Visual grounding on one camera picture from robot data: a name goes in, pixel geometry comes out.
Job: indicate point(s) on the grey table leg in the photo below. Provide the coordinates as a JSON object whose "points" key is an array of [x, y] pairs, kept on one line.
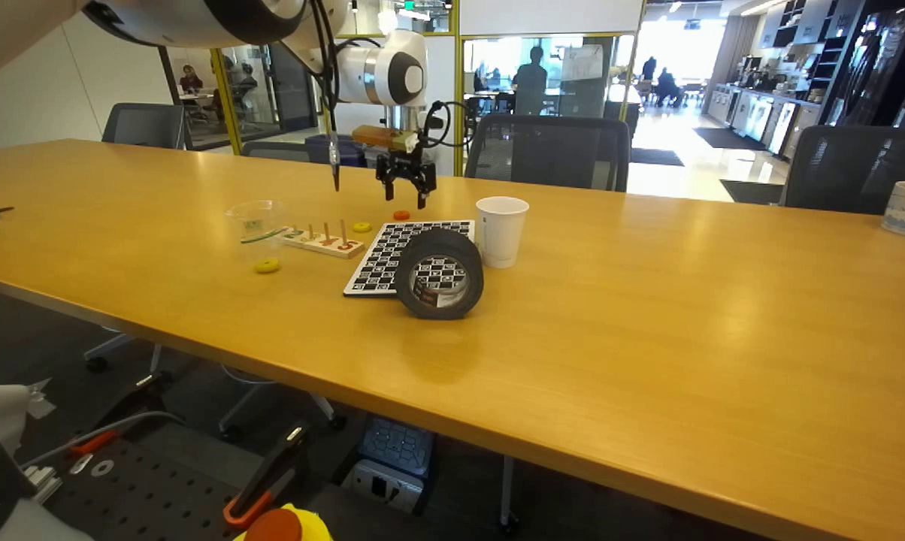
{"points": [[507, 492]]}

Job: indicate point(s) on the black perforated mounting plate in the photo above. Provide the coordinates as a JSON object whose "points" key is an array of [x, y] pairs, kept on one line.
{"points": [[160, 492]]}

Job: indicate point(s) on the blue white floor box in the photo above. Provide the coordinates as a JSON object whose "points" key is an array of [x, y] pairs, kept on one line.
{"points": [[385, 481]]}

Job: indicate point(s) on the clear plastic cup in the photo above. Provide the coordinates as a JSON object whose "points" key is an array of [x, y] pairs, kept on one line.
{"points": [[256, 216]]}

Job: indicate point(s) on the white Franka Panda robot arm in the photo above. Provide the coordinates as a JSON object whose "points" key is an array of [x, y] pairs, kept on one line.
{"points": [[372, 78]]}

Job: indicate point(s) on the distant seated people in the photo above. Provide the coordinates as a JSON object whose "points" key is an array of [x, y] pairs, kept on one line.
{"points": [[663, 85]]}

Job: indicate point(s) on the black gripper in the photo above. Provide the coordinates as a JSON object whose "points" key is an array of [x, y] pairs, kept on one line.
{"points": [[423, 162]]}

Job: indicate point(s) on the black tape roll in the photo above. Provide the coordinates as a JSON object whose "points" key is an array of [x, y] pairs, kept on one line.
{"points": [[441, 239]]}

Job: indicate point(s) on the white paper cup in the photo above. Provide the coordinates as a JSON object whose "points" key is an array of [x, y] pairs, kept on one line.
{"points": [[499, 236]]}

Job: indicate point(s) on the seated person red shirt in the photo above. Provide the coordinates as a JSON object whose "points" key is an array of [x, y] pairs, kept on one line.
{"points": [[187, 79]]}

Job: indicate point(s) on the yellow red emergency stop button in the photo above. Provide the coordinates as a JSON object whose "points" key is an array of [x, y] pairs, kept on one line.
{"points": [[306, 528]]}

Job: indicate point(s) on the dark grey office chair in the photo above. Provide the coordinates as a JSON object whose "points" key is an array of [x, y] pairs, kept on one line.
{"points": [[145, 126], [318, 152], [852, 167]]}

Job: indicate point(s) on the wooden number peg board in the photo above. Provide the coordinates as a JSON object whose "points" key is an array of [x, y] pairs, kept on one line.
{"points": [[321, 243]]}

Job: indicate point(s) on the black white checkerboard marker board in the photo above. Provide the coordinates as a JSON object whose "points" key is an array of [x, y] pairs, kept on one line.
{"points": [[379, 257]]}

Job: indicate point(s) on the standing person dark clothes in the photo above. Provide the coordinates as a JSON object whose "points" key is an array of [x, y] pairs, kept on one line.
{"points": [[528, 79]]}

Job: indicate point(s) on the black office chair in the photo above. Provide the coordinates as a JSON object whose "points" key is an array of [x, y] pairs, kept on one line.
{"points": [[123, 356], [271, 411]]}

